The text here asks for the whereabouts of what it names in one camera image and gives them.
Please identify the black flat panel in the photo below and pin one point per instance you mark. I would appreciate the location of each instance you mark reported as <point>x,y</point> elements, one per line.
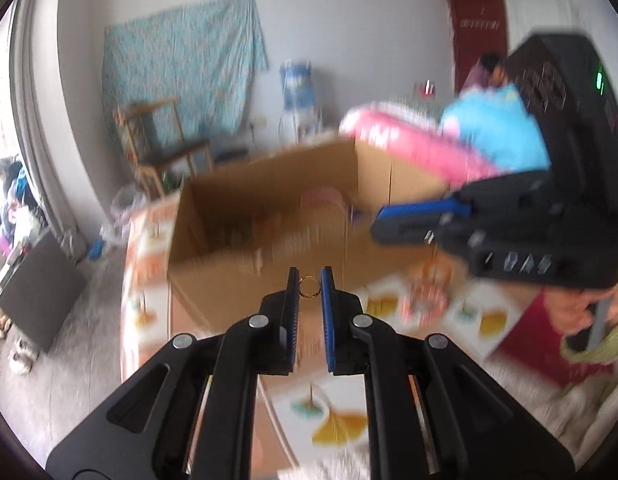
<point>39,290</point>

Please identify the white plastic bag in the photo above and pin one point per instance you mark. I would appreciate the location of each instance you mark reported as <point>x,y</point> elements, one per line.
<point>129,205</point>

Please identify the teal floral cloth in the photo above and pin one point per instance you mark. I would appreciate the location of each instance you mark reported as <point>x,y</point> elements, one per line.
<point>189,60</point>

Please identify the white shoe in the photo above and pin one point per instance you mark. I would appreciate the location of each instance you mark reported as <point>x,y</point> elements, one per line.
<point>23,357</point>

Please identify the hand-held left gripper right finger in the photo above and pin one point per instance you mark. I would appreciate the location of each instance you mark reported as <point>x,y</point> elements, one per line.
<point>329,320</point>

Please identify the pink round object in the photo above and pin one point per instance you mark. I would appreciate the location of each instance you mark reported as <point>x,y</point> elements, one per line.
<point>321,200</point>

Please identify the blue pillow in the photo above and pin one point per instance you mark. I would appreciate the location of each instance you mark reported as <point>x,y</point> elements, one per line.
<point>494,130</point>

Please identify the wall socket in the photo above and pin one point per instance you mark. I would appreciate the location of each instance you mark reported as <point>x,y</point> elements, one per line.
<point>259,121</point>

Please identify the pink floral blanket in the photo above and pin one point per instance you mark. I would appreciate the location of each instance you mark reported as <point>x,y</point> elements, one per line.
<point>414,140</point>

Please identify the hanging clothes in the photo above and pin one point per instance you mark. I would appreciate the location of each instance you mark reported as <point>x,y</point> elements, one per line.
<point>16,195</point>

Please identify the red cloth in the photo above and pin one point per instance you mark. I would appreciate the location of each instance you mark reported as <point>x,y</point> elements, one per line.
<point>539,340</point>

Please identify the grey curtain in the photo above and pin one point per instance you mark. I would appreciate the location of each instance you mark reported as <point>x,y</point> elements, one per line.
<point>44,110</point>

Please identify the cardboard box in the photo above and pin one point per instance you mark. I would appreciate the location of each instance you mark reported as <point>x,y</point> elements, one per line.
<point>214,200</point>

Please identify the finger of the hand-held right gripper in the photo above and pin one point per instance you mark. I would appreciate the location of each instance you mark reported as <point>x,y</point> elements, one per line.
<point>419,208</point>
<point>404,235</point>

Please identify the person's right hand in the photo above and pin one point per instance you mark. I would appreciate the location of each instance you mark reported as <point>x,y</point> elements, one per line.
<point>571,310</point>

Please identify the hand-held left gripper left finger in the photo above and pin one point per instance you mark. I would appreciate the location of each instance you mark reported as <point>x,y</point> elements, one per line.
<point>293,310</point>

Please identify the wooden chair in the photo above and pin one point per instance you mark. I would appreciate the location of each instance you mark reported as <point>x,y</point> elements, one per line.
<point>169,157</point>

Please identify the printed tablecloth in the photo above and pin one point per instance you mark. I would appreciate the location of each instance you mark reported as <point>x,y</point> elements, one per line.
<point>149,280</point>

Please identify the red door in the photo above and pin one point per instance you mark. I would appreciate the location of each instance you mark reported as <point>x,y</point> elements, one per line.
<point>479,25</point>

